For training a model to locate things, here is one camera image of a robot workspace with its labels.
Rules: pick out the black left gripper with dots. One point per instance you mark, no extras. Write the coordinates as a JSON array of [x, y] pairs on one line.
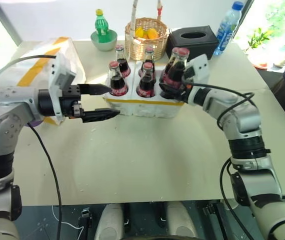
[[70, 105]]

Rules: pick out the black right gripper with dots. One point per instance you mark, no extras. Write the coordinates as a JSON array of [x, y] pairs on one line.
[[186, 80]]

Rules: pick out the glass cola bottle red cap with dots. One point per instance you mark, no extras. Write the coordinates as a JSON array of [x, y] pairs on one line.
[[118, 86], [173, 70], [146, 86], [149, 56], [123, 65]]

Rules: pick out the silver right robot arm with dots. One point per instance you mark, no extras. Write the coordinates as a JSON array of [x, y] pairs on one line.
[[242, 117]]

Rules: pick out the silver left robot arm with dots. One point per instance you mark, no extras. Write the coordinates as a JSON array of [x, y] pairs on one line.
[[5, 110]]

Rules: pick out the white foam bottle crate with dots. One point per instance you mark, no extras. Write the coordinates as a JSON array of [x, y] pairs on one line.
[[145, 107]]

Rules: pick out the black tissue box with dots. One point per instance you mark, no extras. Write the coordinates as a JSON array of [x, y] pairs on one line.
[[190, 46]]

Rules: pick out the green ceramic bowl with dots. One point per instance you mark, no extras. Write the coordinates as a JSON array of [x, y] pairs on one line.
[[105, 45]]

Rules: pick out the yellow fruit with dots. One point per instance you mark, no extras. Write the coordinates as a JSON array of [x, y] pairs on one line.
[[139, 32], [151, 33]]

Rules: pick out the green soda bottle yellow cap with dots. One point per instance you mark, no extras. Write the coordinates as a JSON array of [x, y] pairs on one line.
[[102, 25]]

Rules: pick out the white bag with yellow stripes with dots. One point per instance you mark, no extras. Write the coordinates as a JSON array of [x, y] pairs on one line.
[[32, 57]]

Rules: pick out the blue water bottle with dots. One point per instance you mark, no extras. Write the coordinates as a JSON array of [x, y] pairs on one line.
[[226, 30]]

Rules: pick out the potted green plant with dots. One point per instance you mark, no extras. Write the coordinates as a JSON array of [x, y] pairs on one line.
[[258, 40]]

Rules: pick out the small black clamp under table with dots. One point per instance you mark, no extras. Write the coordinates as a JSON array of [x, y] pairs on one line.
[[85, 216]]

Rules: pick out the white rounded robot leg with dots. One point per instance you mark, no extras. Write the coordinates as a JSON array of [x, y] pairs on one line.
[[181, 220], [108, 222]]

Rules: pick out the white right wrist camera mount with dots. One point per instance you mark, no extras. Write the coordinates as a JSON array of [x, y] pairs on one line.
[[200, 67]]

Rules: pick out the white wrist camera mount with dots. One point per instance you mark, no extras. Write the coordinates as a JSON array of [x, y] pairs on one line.
[[57, 72], [200, 67]]

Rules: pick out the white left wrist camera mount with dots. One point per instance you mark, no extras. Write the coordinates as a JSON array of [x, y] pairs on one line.
[[57, 72]]

